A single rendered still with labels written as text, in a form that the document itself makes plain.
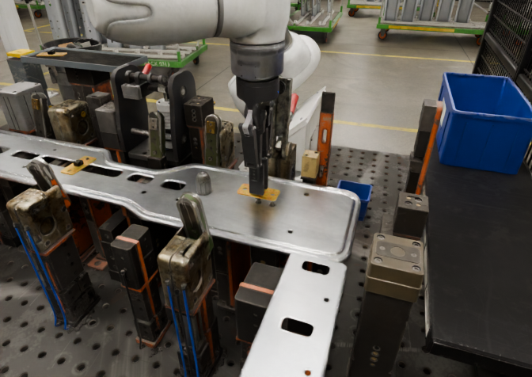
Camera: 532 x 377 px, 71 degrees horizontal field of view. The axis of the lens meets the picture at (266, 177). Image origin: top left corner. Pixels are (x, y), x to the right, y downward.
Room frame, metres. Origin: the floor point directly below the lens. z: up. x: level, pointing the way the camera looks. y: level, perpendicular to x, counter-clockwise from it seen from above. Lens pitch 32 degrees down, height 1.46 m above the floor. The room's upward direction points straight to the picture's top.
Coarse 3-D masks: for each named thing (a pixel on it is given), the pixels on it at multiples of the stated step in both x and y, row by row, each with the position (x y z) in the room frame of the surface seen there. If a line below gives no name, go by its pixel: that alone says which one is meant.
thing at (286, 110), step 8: (280, 80) 0.76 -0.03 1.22; (288, 80) 0.78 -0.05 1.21; (280, 88) 0.75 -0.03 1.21; (288, 88) 0.77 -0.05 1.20; (280, 96) 0.79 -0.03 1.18; (288, 96) 0.77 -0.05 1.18; (280, 104) 0.78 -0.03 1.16; (288, 104) 0.77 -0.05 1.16; (280, 112) 0.78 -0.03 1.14; (288, 112) 0.77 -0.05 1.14; (280, 120) 0.78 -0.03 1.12; (288, 120) 0.77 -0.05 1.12; (272, 128) 0.77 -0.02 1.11; (280, 128) 0.77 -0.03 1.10; (288, 128) 0.77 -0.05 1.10; (272, 136) 0.77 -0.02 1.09; (280, 136) 0.77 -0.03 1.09; (272, 144) 0.76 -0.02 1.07; (272, 152) 0.76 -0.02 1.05
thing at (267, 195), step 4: (244, 184) 0.66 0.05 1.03; (248, 184) 0.66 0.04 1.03; (240, 188) 0.64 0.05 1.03; (248, 188) 0.64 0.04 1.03; (268, 188) 0.64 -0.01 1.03; (272, 188) 0.64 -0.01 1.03; (240, 192) 0.63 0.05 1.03; (244, 192) 0.63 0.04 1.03; (248, 192) 0.63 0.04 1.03; (264, 192) 0.63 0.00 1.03; (268, 192) 0.63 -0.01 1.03; (272, 192) 0.63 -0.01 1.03; (276, 192) 0.63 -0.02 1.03; (252, 196) 0.62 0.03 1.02; (256, 196) 0.62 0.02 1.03; (260, 196) 0.62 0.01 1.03; (264, 196) 0.62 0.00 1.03; (268, 196) 0.62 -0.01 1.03; (272, 196) 0.62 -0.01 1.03; (276, 196) 0.62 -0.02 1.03; (272, 200) 0.61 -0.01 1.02
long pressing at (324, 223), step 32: (0, 160) 0.81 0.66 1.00; (96, 160) 0.81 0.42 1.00; (96, 192) 0.67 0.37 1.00; (128, 192) 0.67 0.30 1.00; (160, 192) 0.67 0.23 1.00; (224, 192) 0.67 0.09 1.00; (288, 192) 0.67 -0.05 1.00; (320, 192) 0.67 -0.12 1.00; (352, 192) 0.67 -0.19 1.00; (160, 224) 0.58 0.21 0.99; (224, 224) 0.56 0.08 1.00; (256, 224) 0.56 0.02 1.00; (288, 224) 0.56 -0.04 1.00; (320, 224) 0.56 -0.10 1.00; (352, 224) 0.57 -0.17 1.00; (320, 256) 0.48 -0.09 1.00
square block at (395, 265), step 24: (384, 240) 0.45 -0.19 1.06; (408, 240) 0.45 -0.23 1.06; (384, 264) 0.40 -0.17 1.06; (408, 264) 0.40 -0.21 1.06; (384, 288) 0.39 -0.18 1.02; (408, 288) 0.38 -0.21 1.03; (360, 312) 0.42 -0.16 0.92; (384, 312) 0.39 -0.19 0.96; (408, 312) 0.38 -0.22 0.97; (360, 336) 0.40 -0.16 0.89; (384, 336) 0.39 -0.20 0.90; (360, 360) 0.40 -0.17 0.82; (384, 360) 0.38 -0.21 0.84
